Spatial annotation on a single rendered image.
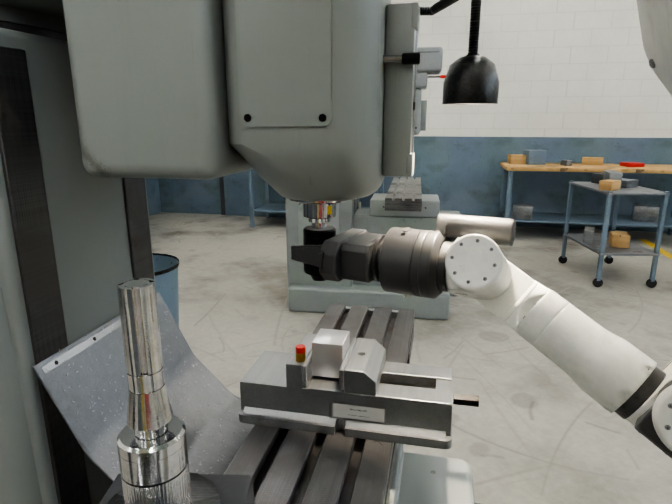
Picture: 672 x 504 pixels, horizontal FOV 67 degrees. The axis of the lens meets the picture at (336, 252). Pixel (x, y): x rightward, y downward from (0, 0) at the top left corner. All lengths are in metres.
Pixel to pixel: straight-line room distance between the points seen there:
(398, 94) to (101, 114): 0.37
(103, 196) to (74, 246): 0.10
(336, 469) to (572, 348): 0.38
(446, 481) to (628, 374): 0.45
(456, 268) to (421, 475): 0.47
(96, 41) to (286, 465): 0.61
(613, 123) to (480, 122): 1.63
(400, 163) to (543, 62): 6.68
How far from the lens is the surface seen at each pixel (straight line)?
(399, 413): 0.83
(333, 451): 0.82
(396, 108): 0.67
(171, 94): 0.65
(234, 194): 7.84
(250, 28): 0.64
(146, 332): 0.36
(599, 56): 7.45
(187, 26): 0.65
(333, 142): 0.61
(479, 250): 0.60
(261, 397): 0.88
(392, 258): 0.64
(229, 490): 0.47
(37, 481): 0.91
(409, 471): 0.97
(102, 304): 0.92
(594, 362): 0.61
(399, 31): 0.68
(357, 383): 0.81
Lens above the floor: 1.41
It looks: 15 degrees down
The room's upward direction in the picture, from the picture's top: straight up
